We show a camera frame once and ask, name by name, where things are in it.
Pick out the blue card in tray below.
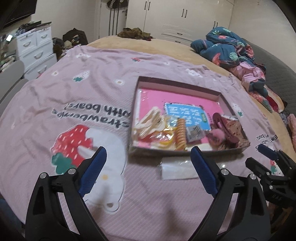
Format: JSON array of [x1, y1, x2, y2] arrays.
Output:
[[164, 103, 211, 131]]

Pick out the clear box with rhinestone clip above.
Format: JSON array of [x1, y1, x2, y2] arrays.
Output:
[[186, 125, 206, 143]]

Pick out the grey sofa headboard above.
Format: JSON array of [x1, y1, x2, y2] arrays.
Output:
[[244, 39, 296, 114]]

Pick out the pink strawberry bear blanket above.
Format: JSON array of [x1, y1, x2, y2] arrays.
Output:
[[1, 46, 281, 240]]

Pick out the olive clothes pile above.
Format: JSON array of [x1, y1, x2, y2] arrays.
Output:
[[117, 28, 153, 41]]

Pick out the orange items in plastic bag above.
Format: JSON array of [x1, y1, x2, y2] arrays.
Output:
[[149, 115, 178, 151]]

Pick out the brown cardboard tray box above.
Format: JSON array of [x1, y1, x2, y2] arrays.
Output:
[[128, 76, 250, 156]]

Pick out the dark floral quilt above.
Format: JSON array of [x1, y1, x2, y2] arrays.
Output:
[[190, 27, 282, 113]]

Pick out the grey chair back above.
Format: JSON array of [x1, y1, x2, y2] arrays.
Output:
[[0, 60, 28, 114]]

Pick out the white plastic drawer cabinet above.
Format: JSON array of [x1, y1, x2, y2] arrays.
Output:
[[12, 24, 57, 80]]

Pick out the black bag on floor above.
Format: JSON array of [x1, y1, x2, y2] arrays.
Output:
[[52, 28, 88, 61]]

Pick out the pink dotted scrunchie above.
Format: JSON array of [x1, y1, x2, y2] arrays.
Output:
[[222, 118, 250, 149]]

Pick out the clear plastic packet white card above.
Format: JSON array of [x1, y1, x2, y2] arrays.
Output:
[[161, 160, 198, 180]]

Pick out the cream hair claw clip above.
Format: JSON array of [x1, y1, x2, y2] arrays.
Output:
[[134, 106, 166, 139]]

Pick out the maroon hair clip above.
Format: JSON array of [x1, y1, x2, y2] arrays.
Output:
[[213, 113, 239, 145]]

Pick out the wall mounted black television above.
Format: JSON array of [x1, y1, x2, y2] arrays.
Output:
[[1, 0, 37, 28]]

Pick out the white wardrobe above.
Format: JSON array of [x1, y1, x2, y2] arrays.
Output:
[[126, 0, 234, 46]]

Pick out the tan bed sheet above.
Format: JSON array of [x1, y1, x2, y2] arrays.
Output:
[[88, 36, 292, 147]]

